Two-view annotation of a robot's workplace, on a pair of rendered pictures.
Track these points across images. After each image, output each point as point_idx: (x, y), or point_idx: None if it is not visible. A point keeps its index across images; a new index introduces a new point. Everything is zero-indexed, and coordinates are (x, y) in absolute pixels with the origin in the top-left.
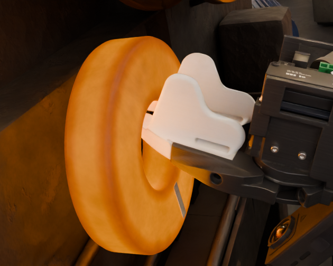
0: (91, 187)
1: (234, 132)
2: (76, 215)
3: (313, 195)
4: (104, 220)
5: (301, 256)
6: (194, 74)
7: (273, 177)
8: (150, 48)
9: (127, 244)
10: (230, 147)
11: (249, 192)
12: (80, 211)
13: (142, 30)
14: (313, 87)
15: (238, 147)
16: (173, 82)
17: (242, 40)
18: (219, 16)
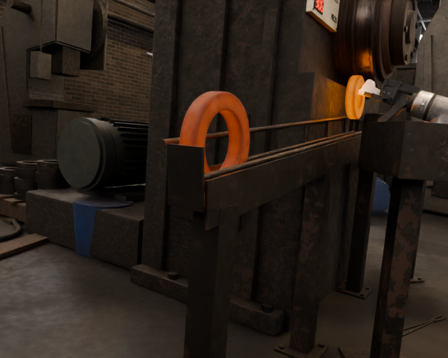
0: (350, 90)
1: (377, 90)
2: (336, 110)
3: (389, 100)
4: (350, 97)
5: (384, 118)
6: None
7: (382, 96)
8: (363, 79)
9: (352, 104)
10: (375, 93)
11: (377, 98)
12: (346, 95)
13: None
14: (392, 79)
15: (377, 93)
16: (368, 80)
17: (373, 118)
18: (366, 113)
